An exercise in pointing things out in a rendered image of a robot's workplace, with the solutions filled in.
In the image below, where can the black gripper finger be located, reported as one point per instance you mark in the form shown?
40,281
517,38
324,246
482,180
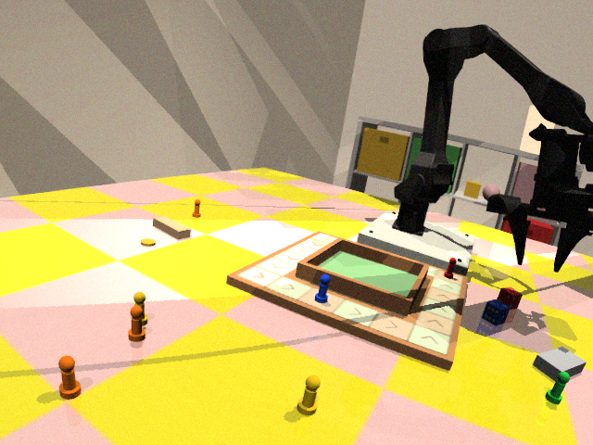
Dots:
567,241
519,228

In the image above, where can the yellow game pawn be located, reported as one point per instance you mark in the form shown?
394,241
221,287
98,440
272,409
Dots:
308,404
139,299

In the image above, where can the dark red pawn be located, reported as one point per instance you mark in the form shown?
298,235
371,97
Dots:
448,273

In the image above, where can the blue pawn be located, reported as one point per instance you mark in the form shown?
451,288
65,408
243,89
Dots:
322,297

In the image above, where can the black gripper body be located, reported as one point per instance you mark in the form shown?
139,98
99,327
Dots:
513,207

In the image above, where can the yellow flat disc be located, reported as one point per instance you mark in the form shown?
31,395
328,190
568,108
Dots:
147,242

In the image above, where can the tan rectangular block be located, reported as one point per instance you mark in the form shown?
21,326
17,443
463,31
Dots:
171,227

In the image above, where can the red die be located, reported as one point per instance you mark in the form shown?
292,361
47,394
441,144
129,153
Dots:
510,297

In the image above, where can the orange pawn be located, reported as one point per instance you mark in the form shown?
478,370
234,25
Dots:
196,213
70,387
137,333

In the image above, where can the green pawn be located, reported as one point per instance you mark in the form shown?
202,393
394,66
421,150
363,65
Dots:
554,394

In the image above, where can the dark blue die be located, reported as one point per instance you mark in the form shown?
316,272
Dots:
495,312

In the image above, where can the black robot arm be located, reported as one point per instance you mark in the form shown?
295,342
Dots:
430,175

